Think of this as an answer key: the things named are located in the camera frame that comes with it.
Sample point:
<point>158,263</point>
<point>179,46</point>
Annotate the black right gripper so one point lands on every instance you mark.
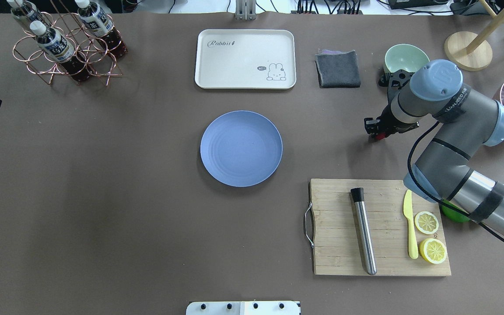
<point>388,120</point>

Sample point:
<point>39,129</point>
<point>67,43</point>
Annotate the red strawberry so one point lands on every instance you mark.
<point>379,136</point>

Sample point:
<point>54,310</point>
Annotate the blue round plate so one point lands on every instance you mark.
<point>241,148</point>

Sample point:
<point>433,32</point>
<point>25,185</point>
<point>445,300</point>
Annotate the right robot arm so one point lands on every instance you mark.
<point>468,121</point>

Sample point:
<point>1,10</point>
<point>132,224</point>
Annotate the grey folded cloth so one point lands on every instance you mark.
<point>338,69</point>

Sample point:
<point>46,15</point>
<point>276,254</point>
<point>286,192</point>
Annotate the steel muddler black tip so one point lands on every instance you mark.
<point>364,229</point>

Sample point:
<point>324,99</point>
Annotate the mint green bowl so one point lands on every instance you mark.
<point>404,57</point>

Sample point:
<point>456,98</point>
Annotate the yellow plastic knife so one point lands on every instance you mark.
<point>407,209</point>

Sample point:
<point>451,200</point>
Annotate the front tea bottle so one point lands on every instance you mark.
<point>57,46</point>

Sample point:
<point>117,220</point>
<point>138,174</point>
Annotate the tea bottle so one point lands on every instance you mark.
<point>25,12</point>
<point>100,26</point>
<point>57,46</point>

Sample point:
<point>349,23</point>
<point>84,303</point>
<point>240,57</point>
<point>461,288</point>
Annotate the back left tea bottle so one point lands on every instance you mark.
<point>25,12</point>

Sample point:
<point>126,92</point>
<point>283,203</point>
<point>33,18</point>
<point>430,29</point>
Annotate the upper lemon slice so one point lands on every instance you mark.
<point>426,222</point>

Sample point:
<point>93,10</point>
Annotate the wooden cup stand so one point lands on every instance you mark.
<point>471,51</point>

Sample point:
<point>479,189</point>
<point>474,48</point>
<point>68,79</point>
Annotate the green lime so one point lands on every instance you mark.
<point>451,214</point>

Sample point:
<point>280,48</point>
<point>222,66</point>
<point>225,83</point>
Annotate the wooden cutting board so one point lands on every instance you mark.
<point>337,249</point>

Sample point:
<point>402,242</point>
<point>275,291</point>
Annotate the lower lemon half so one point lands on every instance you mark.
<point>433,250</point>

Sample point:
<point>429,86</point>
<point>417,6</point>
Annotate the back right tea bottle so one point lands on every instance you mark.
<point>100,26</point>

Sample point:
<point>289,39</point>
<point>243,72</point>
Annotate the cream rabbit tray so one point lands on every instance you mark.
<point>245,59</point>

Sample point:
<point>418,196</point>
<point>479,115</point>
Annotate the copper wire bottle rack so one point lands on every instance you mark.
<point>62,15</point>

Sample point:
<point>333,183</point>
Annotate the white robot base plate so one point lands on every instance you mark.
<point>244,308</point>

